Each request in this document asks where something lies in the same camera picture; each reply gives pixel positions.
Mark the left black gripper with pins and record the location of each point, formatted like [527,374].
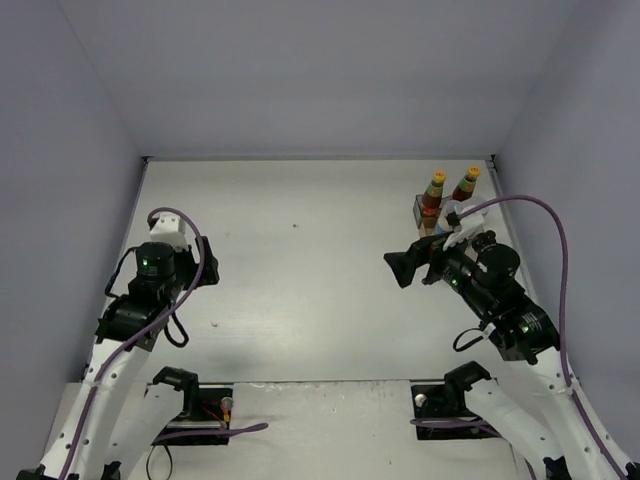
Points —
[208,262]

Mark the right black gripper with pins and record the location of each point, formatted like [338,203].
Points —
[426,260]

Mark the silver lid jar blue label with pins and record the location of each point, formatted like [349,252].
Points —
[442,224]

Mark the red sauce bottle yellow cap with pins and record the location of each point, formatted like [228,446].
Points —
[432,196]

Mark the black cap powder jar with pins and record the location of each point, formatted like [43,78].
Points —
[484,241]

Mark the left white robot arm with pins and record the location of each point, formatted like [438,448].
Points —
[95,442]

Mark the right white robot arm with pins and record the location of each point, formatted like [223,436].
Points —
[567,444]

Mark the clear tiered organizer tray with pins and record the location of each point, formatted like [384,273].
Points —
[429,222]

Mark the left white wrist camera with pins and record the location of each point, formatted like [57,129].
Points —
[170,229]

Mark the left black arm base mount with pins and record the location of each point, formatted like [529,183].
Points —
[202,417]

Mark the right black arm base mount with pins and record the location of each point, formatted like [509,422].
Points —
[440,410]

